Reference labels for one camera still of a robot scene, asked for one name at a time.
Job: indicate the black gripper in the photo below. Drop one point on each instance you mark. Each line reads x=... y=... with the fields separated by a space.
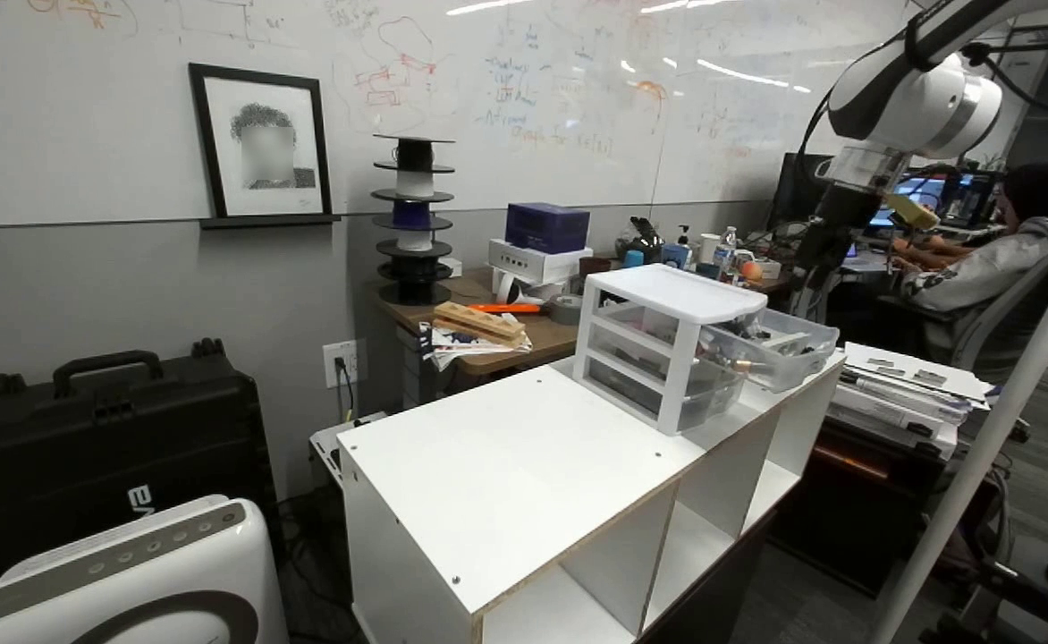
x=838 y=220

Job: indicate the clear topmost drawer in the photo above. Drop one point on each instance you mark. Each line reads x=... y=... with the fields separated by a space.
x=775 y=349

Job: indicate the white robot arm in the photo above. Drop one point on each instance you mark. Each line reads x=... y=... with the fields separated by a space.
x=917 y=95

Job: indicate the white plastic drawer organizer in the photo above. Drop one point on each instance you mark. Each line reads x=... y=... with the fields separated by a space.
x=660 y=340

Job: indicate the dark computer monitor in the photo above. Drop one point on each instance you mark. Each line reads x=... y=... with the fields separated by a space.
x=800 y=188

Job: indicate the lit computer monitor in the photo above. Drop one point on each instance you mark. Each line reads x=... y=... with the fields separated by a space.
x=915 y=201

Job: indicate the stack of white trays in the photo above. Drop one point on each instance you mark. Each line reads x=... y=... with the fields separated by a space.
x=908 y=400

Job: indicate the seated person in grey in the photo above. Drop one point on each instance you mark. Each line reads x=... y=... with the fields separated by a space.
x=946 y=282

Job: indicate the white diagonal pole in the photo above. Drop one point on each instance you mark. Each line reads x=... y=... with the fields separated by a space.
x=960 y=492

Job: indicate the dark blue box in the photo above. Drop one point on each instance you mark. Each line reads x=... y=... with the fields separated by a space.
x=549 y=227

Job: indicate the white flat box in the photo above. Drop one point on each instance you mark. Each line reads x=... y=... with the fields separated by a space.
x=531 y=268

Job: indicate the orange tool on table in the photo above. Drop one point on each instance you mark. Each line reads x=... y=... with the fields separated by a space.
x=509 y=309

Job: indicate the crumpled paper and bag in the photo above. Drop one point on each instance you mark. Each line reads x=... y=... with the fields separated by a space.
x=458 y=332

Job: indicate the stack of filament spools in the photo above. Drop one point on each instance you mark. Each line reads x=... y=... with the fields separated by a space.
x=414 y=257

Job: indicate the white cube shelf unit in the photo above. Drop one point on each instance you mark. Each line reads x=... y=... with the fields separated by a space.
x=537 y=510

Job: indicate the wooden side table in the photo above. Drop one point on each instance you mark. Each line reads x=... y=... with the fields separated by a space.
x=414 y=326

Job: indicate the black framed picture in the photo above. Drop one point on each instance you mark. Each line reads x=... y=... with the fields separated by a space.
x=263 y=150

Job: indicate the white air purifier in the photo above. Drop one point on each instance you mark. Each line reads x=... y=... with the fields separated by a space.
x=190 y=573

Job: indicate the black hard equipment case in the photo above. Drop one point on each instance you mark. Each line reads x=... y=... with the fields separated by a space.
x=125 y=435

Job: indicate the wall power outlet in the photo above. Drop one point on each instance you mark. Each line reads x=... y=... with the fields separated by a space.
x=340 y=364

